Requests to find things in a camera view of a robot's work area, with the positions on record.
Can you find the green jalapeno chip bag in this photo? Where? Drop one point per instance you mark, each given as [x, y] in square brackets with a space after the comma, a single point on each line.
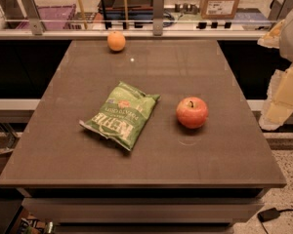
[123, 115]

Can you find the metal railing bracket left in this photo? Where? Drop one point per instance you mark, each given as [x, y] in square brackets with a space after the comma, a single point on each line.
[32, 14]

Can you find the black power adapter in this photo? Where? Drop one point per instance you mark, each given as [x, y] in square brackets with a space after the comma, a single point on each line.
[269, 214]

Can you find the metal railing bracket right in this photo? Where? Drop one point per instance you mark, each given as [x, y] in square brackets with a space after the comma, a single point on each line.
[280, 9]

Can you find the yellow vertical pole right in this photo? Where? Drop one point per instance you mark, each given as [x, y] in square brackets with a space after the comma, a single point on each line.
[126, 14]

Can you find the red apple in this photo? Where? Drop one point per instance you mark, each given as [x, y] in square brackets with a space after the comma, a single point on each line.
[192, 112]

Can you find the cardboard box with label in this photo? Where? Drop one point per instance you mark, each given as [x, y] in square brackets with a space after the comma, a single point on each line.
[218, 9]

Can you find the metal railing bracket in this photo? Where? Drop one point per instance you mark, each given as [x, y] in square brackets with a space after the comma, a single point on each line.
[32, 14]
[280, 9]
[158, 10]

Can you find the blue storage bin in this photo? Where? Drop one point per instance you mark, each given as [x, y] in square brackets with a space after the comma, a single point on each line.
[139, 17]

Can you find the yellow vertical pole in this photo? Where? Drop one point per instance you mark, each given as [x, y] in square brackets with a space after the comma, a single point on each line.
[82, 12]
[126, 14]

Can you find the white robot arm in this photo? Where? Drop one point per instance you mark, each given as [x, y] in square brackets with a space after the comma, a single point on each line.
[286, 38]

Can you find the orange fruit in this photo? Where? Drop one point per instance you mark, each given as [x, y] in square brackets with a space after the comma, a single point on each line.
[116, 41]

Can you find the metal railing bracket centre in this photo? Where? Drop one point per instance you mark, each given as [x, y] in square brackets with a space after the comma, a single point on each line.
[158, 10]

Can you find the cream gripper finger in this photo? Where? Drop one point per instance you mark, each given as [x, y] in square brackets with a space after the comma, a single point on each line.
[271, 39]
[278, 106]

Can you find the purple plastic crate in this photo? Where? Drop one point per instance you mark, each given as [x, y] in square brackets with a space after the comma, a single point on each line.
[52, 17]

